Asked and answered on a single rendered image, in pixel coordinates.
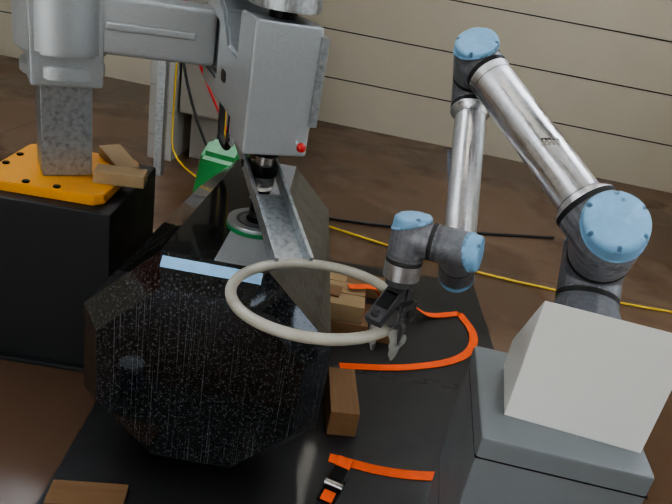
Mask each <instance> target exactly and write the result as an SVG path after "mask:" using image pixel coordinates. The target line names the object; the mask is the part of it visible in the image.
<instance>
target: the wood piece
mask: <svg viewBox="0 0 672 504"><path fill-rule="evenodd" d="M147 177H148V170H147V169H139V168H131V167H123V166H115V165H106V164H98V165H97V166H96V168H95V169H94V170H93V183H98V184H106V185H115V186H123V187H132V188H140V189H144V186H145V184H146V182H147Z"/></svg>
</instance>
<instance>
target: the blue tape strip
mask: <svg viewBox="0 0 672 504"><path fill-rule="evenodd" d="M160 267H165V268H171V269H176V270H182V271H187V272H193V273H198V274H204V275H209V276H215V277H220V278H226V279H230V278H231V276H232V275H233V274H235V273H236V272H237V271H239V270H240V269H236V268H230V267H225V266H219V265H214V264H208V263H203V262H197V261H192V260H186V259H181V258H175V257H170V256H164V255H163V256H162V259H161V263H160ZM262 277H263V273H257V274H254V275H252V276H250V277H248V278H246V279H244V280H243V281H242V282H248V283H253V284H259V285H261V281H262Z"/></svg>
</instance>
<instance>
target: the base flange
mask: <svg viewBox="0 0 672 504"><path fill-rule="evenodd" d="M98 164H106V165H110V164H109V163H108V162H106V161H105V160H104V159H102V158H101V157H100V156H99V153H94V152H92V175H56V176H43V175H42V172H41V169H40V165H39V162H38V156H37V144H30V145H28V146H26V147H25V148H23V149H21V150H20V151H18V152H16V153H14V154H13V155H11V156H9V157H8V158H6V159H4V160H2V161H1V162H0V190H3V191H9V192H14V193H20V194H26V195H32V196H38V197H44V198H50V199H56V200H62V201H68V202H74V203H80V204H86V205H91V206H93V205H101V204H104V203H106V202H107V201H108V200H109V199H110V198H111V197H112V196H113V195H114V194H115V193H116V192H117V191H118V190H119V189H120V188H121V187H122V186H115V185H106V184H98V183H93V170H94V169H95V168H96V166H97V165H98Z"/></svg>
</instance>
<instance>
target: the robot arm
mask: <svg viewBox="0 0 672 504"><path fill-rule="evenodd" d="M499 46H500V41H499V37H498V35H497V34H496V33H495V32H494V31H493V30H491V29H488V28H480V27H475V28H471V29H468V30H466V31H464V32H462V33H461V34H460V35H459V36H458V37H457V38H456V40H455V43H454V48H453V54H454V59H453V84H452V98H451V108H450V113H451V115H452V117H453V118H454V119H455V122H454V132H453V142H452V153H451V163H450V173H449V183H448V193H447V203H446V213H445V223H444V225H441V224H437V223H433V218H432V216H431V215H429V214H427V213H424V212H419V211H401V212H399V213H397V214H396V215H395V217H394V220H393V224H392V226H391V234H390V239H389V244H388V249H387V254H386V259H385V264H384V269H383V276H384V277H385V283H386V284H387V285H388V286H387V287H386V289H385V290H384V291H383V292H382V294H381V295H380V296H379V298H378V299H377V300H376V301H375V303H374V304H373V305H372V306H371V308H370V309H369V310H368V312H367V313H366V314H365V316H364V317H365V321H366V322H367V323H368V330H370V329H374V328H377V327H378V328H381V327H382V326H383V325H384V324H385V323H386V324H388V325H389V327H390V328H391V327H393V326H394V329H393V330H391V331H389V332H388V337H389V340H390V343H389V345H388V347H389V352H388V353H387V355H388V358H389V360H390V361H391V360H392V359H393V358H394V357H395V356H396V354H397V352H398V350H399V348H400V347H401V346H402V345H403V344H404V343H405V342H406V335H404V333H405V328H406V326H405V324H404V322H406V320H408V322H410V321H412V320H414V316H415V312H416V307H417V303H418V302H417V301H415V300H413V299H412V298H413V293H414V289H415V284H416V283H417V282H418V281H419V277H420V272H421V268H422V263H423V259H424V260H429V261H432V262H436V263H439V271H438V279H439V281H440V283H441V285H442V286H443V287H444V288H445V289H446V290H448V291H450V292H455V293H459V292H463V291H466V290H467V289H469V288H470V287H471V285H472V283H473V282H474V280H475V272H477V271H478V269H479V267H480V265H481V261H482V258H483V253H484V248H485V247H484V246H485V239H484V237H483V236H482V235H479V234H477V225H478V212H479V199H480V187H481V174H482V161H483V149H484V136H485V123H486V120H487V119H489V118H490V116H491V117H492V118H493V120H494V121H495V122H496V124H497V125H498V127H499V128H500V129H501V131H502V132H503V134H504V135H505V136H506V138H507V139H508V141H509V142H510V144H511V145H512V146H513V148H514V149H515V151H516V152H517V153H518V155H519V156H520V158H521V159H522V161H523V162H524V163H525V165H526V166H527V168H528V169H529V170H530V172H531V173H532V175H533V176H534V177H535V179H536V180H537V182H538V183H539V185H540V186H541V187H542V189H543V190H544V192H545V193H546V194H547V196H548V197H549V199H550V200H551V202H552V203H553V204H554V206H555V207H556V209H557V210H558V213H557V217H556V224H557V225H558V227H559V228H560V229H561V231H562V232H563V234H564V235H565V237H566V238H565V240H564V244H563V253H562V259H561V265H560V270H559V276H558V282H557V288H556V294H555V299H554V302H553V303H557V304H561V305H565V306H569V307H573V308H576V309H580V310H584V311H588V312H592V313H596V314H600V315H604V316H608V317H612V318H616V319H619V320H622V319H621V315H620V312H619V308H620V301H621V293H622V285H623V280H624V277H625V276H626V274H627V273H628V271H629V270H630V269H631V267H632V266H633V264H634V263H635V261H636V260H637V258H638V257H639V255H640V254H641V253H642V252H643V251H644V249H645V248H646V246H647V244H648V241H649V238H650V235H651V231H652V219H651V216H650V213H649V211H648V210H647V208H646V207H645V205H644V204H643V203H642V202H641V201H640V200H639V199H638V198H637V197H635V196H633V195H631V194H629V193H627V192H623V191H617V190H616V189H615V187H614V186H613V185H611V184H603V183H599V182H598V181H597V179H596V178H595V177H594V175H593V174H592V173H591V171H590V170H589V169H588V168H587V166H586V165H585V164H584V162H583V161H582V160H581V158H580V157H579V156H578V154H577V153H576V152H575V150H574V149H573V148H572V147H571V145H570V144H569V143H568V141H567V140H566V139H565V137H564V136H563V135H562V133H561V132H560V131H559V129H558V128H557V127H556V126H555V124H554V123H553V122H552V120H551V119H550V118H549V116H548V115H547V114H546V112H545V111H544V110H543V109H542V107H541V106H540V105H539V103H538V102H537V101H536V99H535V98H534V97H533V95H532V94H531V93H530V91H529V90H528V89H527V88H526V86H525V85H524V84H523V82H522V81H521V80H520V78H519V77H518V76H517V74H516V73H515V72H514V70H513V69H512V68H511V67H510V65H509V62H508V61H507V59H506V58H505V57H504V55H503V54H502V53H501V52H500V50H499ZM413 302H414V303H413ZM413 308H415V309H414V313H413V316H412V317H411V313H412V309H413Z"/></svg>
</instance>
